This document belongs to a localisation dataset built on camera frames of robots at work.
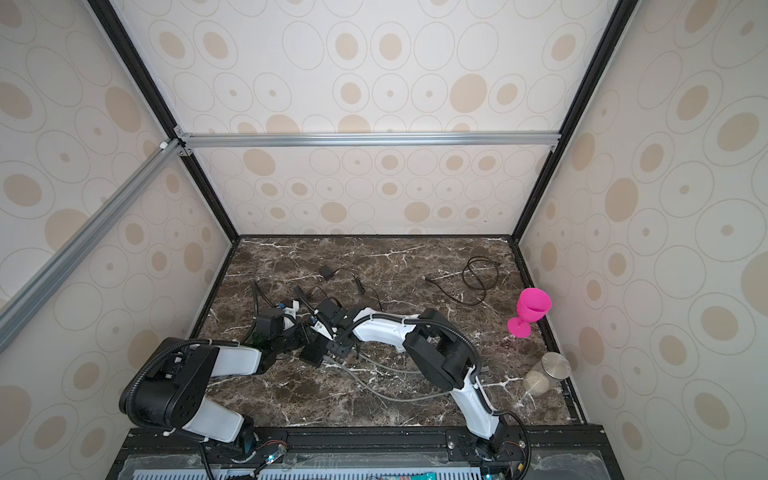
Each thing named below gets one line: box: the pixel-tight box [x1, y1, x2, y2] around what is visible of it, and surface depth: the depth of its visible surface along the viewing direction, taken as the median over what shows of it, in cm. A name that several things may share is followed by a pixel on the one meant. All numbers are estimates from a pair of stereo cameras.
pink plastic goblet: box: [507, 287, 553, 338], surface depth 86 cm
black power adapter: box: [319, 265, 334, 281], surface depth 110 cm
